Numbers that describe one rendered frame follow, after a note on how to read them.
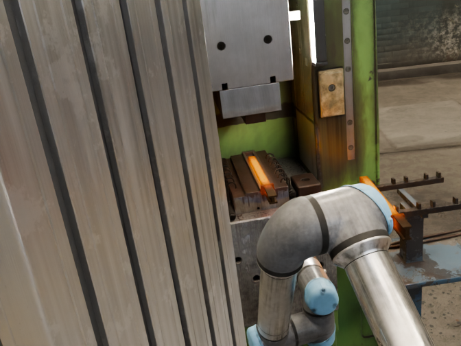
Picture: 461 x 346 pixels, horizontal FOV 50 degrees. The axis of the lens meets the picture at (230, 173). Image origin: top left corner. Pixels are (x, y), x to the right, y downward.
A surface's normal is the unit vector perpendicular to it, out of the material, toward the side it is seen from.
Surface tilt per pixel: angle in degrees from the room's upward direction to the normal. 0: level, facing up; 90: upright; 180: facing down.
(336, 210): 46
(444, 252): 0
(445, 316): 0
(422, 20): 89
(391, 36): 89
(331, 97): 90
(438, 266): 0
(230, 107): 90
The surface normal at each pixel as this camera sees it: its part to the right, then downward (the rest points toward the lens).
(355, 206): 0.07, -0.53
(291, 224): -0.43, -0.22
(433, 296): -0.12, -0.92
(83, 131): 0.95, 0.00
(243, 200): 0.13, 0.35
